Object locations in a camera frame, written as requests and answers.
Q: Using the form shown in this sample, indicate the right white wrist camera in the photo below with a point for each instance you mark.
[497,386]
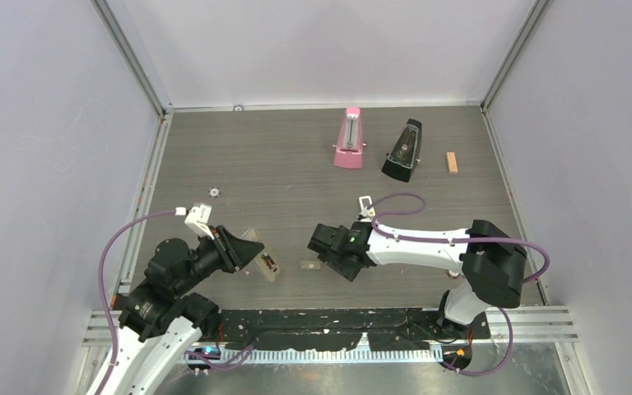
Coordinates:
[367,211]

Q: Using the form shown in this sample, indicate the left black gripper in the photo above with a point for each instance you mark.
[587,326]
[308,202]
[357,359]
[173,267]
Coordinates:
[235,253]

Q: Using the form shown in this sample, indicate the poker chip two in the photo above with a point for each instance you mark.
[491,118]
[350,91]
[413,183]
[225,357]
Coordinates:
[452,274]

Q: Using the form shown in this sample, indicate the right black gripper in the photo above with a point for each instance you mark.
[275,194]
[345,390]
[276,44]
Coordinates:
[349,273]

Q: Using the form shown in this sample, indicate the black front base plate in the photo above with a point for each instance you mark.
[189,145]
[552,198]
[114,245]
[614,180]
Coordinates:
[388,329]

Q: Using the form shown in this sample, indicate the pink metronome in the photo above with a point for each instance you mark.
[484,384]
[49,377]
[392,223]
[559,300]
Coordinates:
[350,143]

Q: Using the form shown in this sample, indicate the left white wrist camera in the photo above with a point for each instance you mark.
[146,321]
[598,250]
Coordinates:
[196,218]

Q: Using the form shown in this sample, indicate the white slotted cable duct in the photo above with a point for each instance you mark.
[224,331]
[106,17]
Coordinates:
[359,354]

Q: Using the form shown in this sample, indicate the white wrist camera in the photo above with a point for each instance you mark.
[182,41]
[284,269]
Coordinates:
[196,218]
[367,211]

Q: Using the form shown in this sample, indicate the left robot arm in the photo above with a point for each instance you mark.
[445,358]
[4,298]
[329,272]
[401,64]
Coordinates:
[162,317]

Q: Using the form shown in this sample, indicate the beige grey remote control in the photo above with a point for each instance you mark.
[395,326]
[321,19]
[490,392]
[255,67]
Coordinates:
[265,260]

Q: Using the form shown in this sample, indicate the black metronome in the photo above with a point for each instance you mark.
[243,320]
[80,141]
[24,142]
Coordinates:
[400,164]

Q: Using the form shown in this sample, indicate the lone poker chip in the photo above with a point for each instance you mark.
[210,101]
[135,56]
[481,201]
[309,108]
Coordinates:
[214,192]

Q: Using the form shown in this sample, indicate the orange block near right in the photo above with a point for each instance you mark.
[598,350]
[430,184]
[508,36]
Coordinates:
[452,163]

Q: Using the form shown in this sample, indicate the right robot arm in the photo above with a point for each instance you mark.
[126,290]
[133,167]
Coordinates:
[492,269]

